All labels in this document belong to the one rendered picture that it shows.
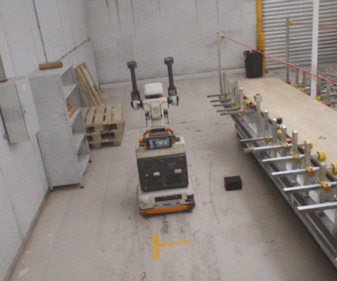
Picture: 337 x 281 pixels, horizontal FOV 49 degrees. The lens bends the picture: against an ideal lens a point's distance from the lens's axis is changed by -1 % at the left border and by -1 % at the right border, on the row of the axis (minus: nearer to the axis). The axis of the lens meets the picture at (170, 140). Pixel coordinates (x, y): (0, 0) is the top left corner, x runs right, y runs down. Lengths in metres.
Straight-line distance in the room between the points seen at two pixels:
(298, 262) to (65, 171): 3.09
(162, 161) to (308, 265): 1.74
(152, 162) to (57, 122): 1.48
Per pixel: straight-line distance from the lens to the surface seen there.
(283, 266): 3.53
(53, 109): 4.86
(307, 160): 2.97
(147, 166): 4.04
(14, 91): 3.95
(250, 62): 10.47
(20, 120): 4.02
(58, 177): 5.19
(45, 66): 5.30
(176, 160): 4.02
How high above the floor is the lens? 2.25
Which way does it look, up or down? 21 degrees down
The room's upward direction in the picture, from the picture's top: 6 degrees counter-clockwise
